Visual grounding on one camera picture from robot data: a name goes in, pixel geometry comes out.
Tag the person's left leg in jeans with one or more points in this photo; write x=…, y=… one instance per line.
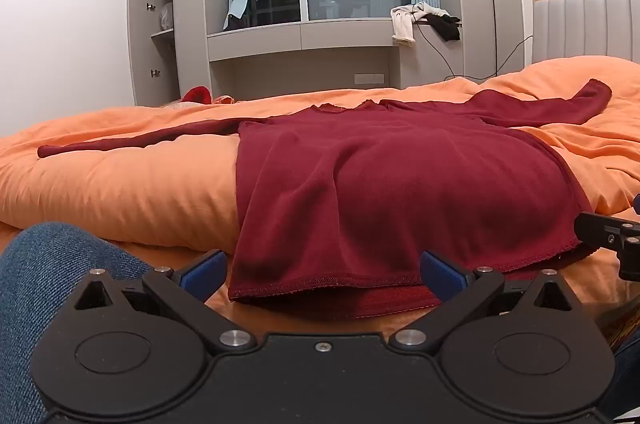
x=30, y=304

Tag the grey padded wooden headboard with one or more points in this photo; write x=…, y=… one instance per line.
x=585, y=26

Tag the dark patterned cloth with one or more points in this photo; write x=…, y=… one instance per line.
x=622, y=324

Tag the black cloth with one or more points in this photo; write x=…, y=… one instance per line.
x=445, y=26

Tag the clear plastic bag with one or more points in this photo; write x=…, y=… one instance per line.
x=166, y=15

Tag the bright red cloth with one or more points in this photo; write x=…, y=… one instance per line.
x=196, y=94

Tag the white wall socket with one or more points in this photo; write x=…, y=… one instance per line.
x=369, y=78

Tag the small orange cloth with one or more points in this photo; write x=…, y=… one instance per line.
x=223, y=100

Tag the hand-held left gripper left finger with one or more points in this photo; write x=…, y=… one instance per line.
x=207, y=274

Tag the dark red knit sweater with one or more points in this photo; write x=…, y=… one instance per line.
x=375, y=184

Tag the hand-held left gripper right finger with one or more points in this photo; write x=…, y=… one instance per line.
x=439, y=275

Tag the white cloth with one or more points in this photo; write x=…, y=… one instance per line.
x=402, y=24

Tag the person's right leg in jeans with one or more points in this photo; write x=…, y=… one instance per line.
x=627, y=379

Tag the open grey cabinet door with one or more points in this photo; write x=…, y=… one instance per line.
x=139, y=29

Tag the person's leg in jeans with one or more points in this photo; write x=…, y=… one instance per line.
x=30, y=304
x=627, y=379

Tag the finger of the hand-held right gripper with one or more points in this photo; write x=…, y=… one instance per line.
x=600, y=231
x=637, y=204

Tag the beige patterned cloth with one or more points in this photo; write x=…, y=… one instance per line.
x=177, y=105

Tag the orange blanket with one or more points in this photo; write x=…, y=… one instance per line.
x=125, y=189

